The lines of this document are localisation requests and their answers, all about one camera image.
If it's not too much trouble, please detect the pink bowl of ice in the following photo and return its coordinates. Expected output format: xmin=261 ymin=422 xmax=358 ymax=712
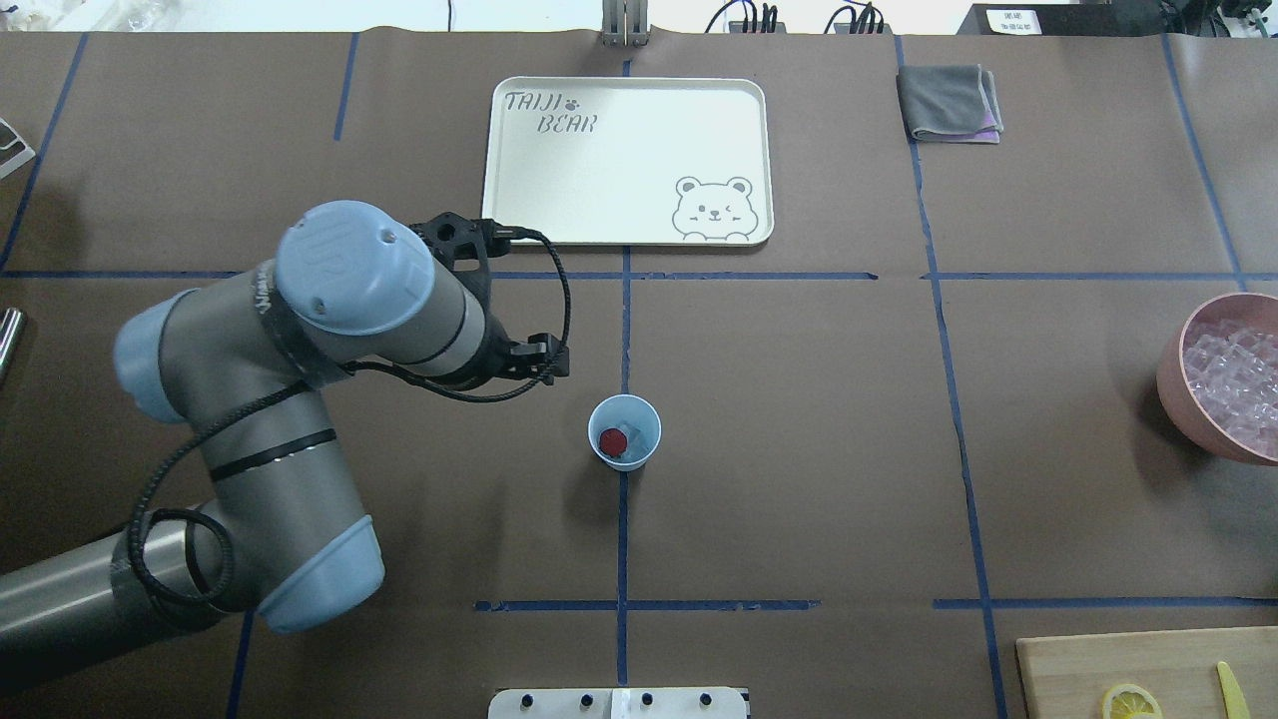
xmin=1157 ymin=292 xmax=1277 ymax=467

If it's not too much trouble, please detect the grey folded cloth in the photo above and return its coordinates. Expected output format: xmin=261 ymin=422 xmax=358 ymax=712
xmin=898 ymin=64 xmax=1005 ymax=146

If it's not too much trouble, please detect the yellow plastic knife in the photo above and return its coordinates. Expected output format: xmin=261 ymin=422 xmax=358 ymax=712
xmin=1217 ymin=662 xmax=1252 ymax=719

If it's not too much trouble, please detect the lemon slice stack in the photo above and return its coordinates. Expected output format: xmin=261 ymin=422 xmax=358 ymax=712
xmin=1100 ymin=683 xmax=1166 ymax=719

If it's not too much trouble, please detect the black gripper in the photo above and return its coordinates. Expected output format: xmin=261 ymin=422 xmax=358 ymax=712
xmin=452 ymin=269 xmax=570 ymax=390

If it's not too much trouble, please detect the clear ice cube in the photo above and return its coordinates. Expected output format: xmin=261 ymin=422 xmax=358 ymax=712
xmin=619 ymin=421 xmax=648 ymax=464

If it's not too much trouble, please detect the red strawberry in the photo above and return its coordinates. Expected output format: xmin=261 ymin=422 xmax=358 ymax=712
xmin=597 ymin=427 xmax=629 ymax=458

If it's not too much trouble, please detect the steel muddler black tip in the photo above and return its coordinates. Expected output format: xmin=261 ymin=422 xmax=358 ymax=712
xmin=0 ymin=307 xmax=26 ymax=382

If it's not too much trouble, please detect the cream bear serving tray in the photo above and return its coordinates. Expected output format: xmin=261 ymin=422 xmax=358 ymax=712
xmin=482 ymin=77 xmax=776 ymax=249

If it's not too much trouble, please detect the aluminium frame post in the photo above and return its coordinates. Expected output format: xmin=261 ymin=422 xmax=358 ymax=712
xmin=601 ymin=0 xmax=651 ymax=47

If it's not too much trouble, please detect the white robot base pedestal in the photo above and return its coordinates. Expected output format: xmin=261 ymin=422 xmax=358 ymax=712
xmin=487 ymin=686 xmax=751 ymax=718

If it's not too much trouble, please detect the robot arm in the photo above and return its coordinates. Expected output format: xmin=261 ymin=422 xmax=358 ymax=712
xmin=3 ymin=201 xmax=569 ymax=696

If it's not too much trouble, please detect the wooden cutting board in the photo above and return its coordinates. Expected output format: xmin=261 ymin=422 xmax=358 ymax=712
xmin=1016 ymin=624 xmax=1277 ymax=718

